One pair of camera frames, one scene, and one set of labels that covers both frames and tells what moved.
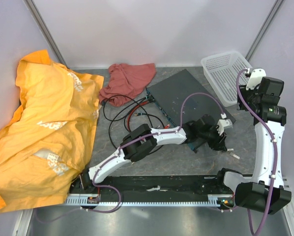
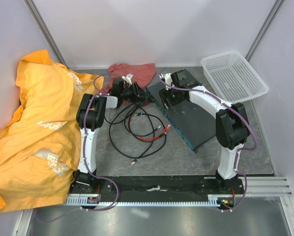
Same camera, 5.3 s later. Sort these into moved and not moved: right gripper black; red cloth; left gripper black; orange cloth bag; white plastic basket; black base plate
Moved: left gripper black; right gripper black
Not moved: orange cloth bag; black base plate; red cloth; white plastic basket
